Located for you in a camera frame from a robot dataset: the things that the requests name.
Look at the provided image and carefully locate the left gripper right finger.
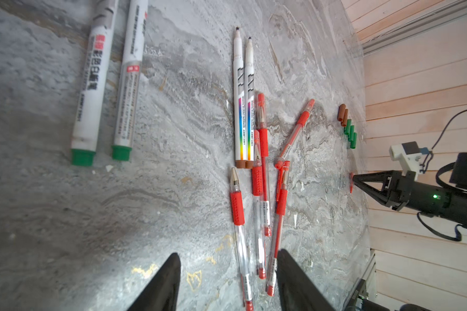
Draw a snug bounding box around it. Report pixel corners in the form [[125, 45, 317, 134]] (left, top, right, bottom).
[[277, 250, 334, 311]]

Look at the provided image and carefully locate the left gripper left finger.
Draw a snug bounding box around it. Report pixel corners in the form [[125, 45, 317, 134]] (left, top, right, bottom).
[[127, 253, 181, 311]]

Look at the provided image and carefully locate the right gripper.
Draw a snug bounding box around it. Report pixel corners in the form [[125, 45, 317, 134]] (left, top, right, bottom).
[[352, 171, 455, 218]]

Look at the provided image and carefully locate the green pen cap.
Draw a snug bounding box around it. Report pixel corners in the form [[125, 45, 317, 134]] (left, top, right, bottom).
[[345, 119, 352, 136], [348, 125, 354, 142], [350, 132, 358, 149]]

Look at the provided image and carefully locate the brown pen cap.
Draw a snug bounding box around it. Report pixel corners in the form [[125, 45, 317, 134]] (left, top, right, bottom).
[[341, 109, 348, 127], [337, 104, 346, 123]]

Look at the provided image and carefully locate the brown marker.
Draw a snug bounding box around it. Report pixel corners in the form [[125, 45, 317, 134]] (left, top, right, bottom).
[[232, 27, 246, 168], [245, 37, 255, 169]]

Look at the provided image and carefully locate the green marker pen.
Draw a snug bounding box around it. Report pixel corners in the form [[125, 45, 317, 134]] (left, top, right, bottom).
[[112, 0, 149, 161], [71, 0, 119, 167]]

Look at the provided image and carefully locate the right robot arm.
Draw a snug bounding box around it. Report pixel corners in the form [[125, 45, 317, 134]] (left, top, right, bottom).
[[352, 152, 467, 242]]

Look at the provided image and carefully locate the red gel pen long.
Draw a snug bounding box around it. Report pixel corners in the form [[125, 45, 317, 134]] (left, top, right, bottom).
[[267, 161, 291, 297]]

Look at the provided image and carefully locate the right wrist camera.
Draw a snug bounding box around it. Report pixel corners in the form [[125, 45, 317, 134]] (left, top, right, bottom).
[[389, 141, 432, 181]]

